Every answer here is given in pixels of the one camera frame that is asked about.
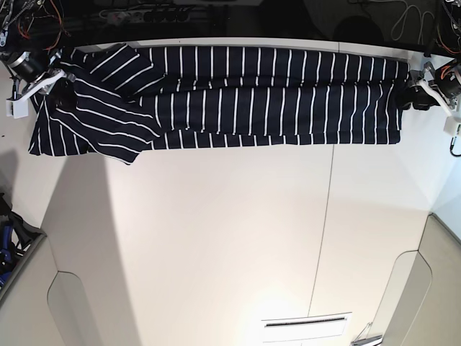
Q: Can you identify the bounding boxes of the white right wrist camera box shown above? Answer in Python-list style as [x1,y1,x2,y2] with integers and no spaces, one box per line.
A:
[6,98,29,119]

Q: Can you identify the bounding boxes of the navy white striped T-shirt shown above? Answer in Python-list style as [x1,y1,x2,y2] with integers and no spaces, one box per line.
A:
[29,44,409,164]

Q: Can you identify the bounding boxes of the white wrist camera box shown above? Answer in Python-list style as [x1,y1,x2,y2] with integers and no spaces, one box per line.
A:
[6,98,29,119]
[444,116,461,138]

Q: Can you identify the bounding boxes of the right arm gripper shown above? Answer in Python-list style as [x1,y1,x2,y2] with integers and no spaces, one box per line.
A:
[4,50,76,110]

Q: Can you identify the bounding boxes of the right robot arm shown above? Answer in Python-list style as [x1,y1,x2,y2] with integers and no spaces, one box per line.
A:
[1,1,76,119]

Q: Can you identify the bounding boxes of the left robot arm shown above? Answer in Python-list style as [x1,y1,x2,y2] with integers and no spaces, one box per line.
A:
[395,1,460,115]

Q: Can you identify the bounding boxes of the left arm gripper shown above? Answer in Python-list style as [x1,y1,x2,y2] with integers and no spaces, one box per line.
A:
[398,61,460,117]

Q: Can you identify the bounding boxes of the bin with blue items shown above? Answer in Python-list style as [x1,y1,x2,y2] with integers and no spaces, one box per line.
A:
[1,192,46,296]

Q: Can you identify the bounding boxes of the white power strip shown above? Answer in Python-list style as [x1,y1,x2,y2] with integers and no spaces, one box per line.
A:
[99,9,191,26]

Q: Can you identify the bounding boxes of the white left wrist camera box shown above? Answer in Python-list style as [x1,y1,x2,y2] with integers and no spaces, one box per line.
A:
[444,116,461,138]

